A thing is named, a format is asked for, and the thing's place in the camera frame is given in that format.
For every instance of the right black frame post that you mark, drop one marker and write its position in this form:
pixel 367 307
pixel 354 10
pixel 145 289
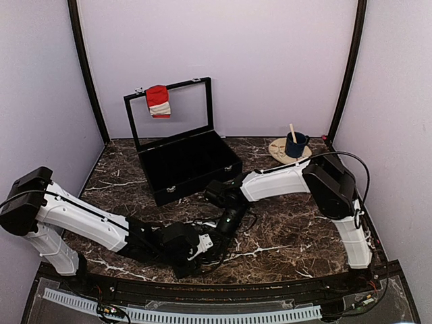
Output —
pixel 349 71

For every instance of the dark blue mug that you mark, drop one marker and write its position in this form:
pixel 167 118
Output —
pixel 295 148

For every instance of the left black frame post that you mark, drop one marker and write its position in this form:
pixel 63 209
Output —
pixel 85 69

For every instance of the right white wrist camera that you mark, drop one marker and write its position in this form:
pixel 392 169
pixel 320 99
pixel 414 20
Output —
pixel 211 224

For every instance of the black front rail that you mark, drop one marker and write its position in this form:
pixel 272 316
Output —
pixel 125 284

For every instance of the small green circuit board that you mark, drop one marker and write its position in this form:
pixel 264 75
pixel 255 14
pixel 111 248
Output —
pixel 108 311

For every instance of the red and beige sock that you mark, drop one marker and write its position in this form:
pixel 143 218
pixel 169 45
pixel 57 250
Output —
pixel 157 99

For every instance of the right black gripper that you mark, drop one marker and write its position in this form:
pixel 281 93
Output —
pixel 223 237

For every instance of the wooden stick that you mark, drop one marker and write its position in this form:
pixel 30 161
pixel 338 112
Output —
pixel 293 134

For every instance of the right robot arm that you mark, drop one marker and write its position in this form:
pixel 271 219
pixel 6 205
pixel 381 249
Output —
pixel 331 184

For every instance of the black frame post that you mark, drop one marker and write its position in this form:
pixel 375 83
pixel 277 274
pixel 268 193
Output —
pixel 85 69
pixel 349 71

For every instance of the black display case box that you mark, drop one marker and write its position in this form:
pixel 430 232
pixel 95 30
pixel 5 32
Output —
pixel 180 155

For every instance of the white slotted cable duct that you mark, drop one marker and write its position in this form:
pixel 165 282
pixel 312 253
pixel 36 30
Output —
pixel 142 315

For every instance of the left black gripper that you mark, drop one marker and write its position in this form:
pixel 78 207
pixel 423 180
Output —
pixel 183 273

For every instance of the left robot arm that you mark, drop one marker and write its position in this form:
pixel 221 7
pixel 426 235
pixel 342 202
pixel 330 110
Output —
pixel 35 204

